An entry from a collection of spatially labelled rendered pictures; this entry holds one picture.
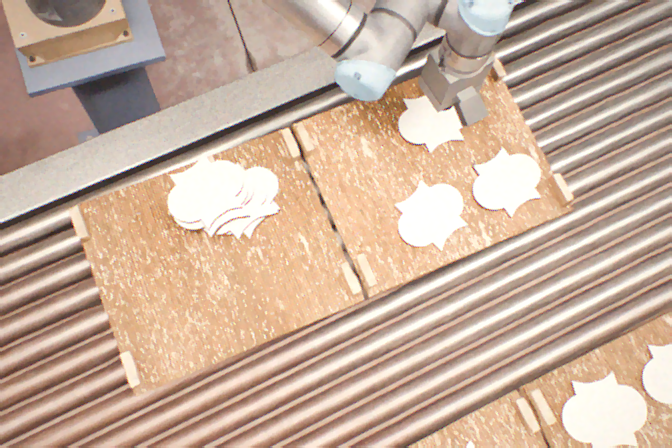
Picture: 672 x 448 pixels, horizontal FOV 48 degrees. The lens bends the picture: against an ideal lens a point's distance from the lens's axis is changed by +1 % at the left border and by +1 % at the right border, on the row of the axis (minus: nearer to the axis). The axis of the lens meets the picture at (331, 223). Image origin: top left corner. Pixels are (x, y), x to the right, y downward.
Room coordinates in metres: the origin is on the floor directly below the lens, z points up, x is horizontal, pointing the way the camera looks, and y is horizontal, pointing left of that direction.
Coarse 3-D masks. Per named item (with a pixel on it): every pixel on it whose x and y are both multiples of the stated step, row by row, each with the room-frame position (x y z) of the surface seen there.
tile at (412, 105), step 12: (408, 108) 0.63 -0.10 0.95; (420, 108) 0.63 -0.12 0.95; (432, 108) 0.64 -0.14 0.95; (408, 120) 0.61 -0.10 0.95; (420, 120) 0.61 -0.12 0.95; (432, 120) 0.61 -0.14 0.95; (444, 120) 0.62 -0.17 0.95; (456, 120) 0.62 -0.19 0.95; (408, 132) 0.58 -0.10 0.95; (420, 132) 0.59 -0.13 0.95; (432, 132) 0.59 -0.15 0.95; (444, 132) 0.60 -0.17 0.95; (456, 132) 0.60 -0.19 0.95; (420, 144) 0.57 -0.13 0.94; (432, 144) 0.57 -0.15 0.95
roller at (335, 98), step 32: (544, 0) 0.94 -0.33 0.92; (576, 0) 0.95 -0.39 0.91; (512, 32) 0.86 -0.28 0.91; (416, 64) 0.74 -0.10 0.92; (320, 96) 0.63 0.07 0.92; (352, 96) 0.65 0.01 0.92; (256, 128) 0.54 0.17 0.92; (192, 160) 0.45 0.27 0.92; (96, 192) 0.36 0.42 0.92; (32, 224) 0.28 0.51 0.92; (64, 224) 0.29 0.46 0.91; (0, 256) 0.22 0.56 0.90
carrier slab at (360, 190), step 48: (384, 96) 0.65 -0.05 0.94; (336, 144) 0.53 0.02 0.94; (384, 144) 0.55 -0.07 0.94; (480, 144) 0.59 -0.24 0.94; (528, 144) 0.61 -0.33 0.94; (336, 192) 0.44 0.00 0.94; (384, 192) 0.46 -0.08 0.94; (384, 240) 0.37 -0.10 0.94; (480, 240) 0.41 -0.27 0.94; (384, 288) 0.29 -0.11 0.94
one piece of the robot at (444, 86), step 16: (432, 64) 0.60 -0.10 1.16; (448, 64) 0.59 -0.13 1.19; (432, 80) 0.59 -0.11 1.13; (448, 80) 0.57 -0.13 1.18; (464, 80) 0.59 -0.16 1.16; (480, 80) 0.62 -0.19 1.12; (432, 96) 0.58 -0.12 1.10; (448, 96) 0.57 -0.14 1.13; (464, 96) 0.58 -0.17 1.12; (480, 96) 0.59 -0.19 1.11; (464, 112) 0.56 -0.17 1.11; (480, 112) 0.57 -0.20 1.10
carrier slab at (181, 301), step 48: (144, 192) 0.37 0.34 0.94; (288, 192) 0.43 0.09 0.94; (96, 240) 0.27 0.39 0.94; (144, 240) 0.29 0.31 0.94; (192, 240) 0.30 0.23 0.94; (240, 240) 0.32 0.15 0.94; (288, 240) 0.34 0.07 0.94; (336, 240) 0.36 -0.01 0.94; (144, 288) 0.20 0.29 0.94; (192, 288) 0.22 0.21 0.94; (240, 288) 0.24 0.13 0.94; (288, 288) 0.25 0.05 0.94; (336, 288) 0.27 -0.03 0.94; (144, 336) 0.13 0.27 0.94; (192, 336) 0.14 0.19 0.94; (240, 336) 0.16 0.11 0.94; (144, 384) 0.05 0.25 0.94
